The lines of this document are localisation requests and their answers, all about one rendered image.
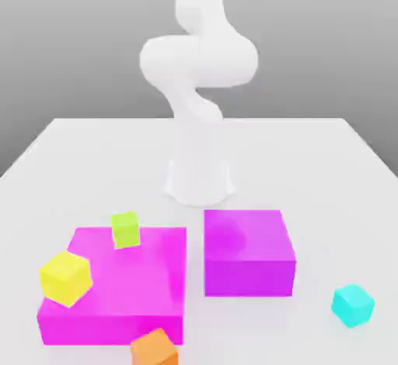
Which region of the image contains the small lime green cube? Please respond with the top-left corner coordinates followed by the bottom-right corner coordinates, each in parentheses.
top-left (110, 210), bottom-right (141, 250)

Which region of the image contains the small yellow cube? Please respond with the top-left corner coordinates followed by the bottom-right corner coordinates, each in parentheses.
top-left (37, 250), bottom-right (94, 309)

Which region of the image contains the small orange cube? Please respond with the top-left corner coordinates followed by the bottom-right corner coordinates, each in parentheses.
top-left (129, 327), bottom-right (180, 365)

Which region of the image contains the small cyan cube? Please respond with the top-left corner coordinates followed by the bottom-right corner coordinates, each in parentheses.
top-left (330, 283), bottom-right (376, 329)

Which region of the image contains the large purple box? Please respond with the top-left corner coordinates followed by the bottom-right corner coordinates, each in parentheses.
top-left (203, 209), bottom-right (297, 298)

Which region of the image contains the large magenta box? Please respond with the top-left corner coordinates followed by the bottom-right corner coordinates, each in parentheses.
top-left (36, 226), bottom-right (188, 347)

